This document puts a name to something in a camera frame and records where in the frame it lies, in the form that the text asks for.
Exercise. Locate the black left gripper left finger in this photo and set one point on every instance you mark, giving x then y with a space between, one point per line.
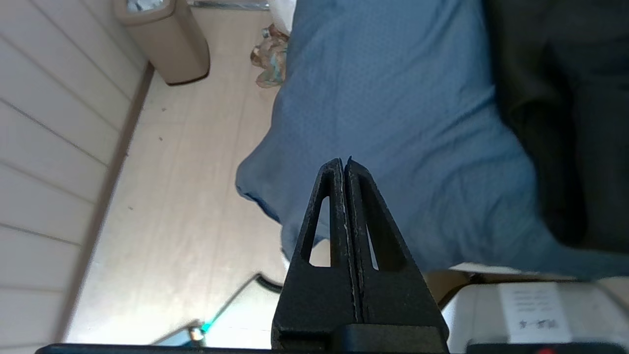
314 300

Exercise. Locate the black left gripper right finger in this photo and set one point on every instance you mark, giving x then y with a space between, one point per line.
393 300

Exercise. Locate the black zip hoodie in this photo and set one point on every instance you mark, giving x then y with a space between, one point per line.
565 123

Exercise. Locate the white robot base chassis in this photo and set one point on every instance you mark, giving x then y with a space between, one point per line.
476 314

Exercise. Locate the white printed label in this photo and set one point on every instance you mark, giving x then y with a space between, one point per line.
535 312

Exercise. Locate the blue bed sheet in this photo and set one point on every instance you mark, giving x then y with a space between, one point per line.
393 123

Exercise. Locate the brown trash bin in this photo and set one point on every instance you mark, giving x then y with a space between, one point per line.
172 44

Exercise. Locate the thin metal rod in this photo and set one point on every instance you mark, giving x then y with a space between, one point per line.
231 5

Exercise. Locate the white plastic bin bag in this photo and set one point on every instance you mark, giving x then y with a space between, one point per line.
145 5

